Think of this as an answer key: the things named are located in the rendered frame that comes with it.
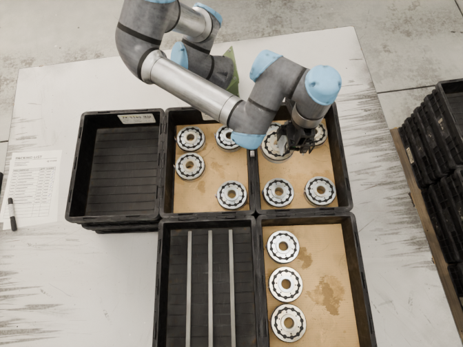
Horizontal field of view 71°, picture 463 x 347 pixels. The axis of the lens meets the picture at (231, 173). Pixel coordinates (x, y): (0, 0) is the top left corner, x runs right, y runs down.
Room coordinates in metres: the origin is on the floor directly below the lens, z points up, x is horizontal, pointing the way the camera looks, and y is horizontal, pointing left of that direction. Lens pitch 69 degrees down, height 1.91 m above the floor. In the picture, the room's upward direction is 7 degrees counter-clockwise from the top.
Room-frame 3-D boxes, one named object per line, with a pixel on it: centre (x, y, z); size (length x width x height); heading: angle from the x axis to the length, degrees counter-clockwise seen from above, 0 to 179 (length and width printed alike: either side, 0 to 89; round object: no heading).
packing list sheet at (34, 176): (0.52, 0.81, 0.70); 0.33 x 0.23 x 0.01; 1
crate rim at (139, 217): (0.48, 0.37, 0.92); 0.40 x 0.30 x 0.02; 175
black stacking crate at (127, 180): (0.48, 0.37, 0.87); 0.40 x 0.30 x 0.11; 175
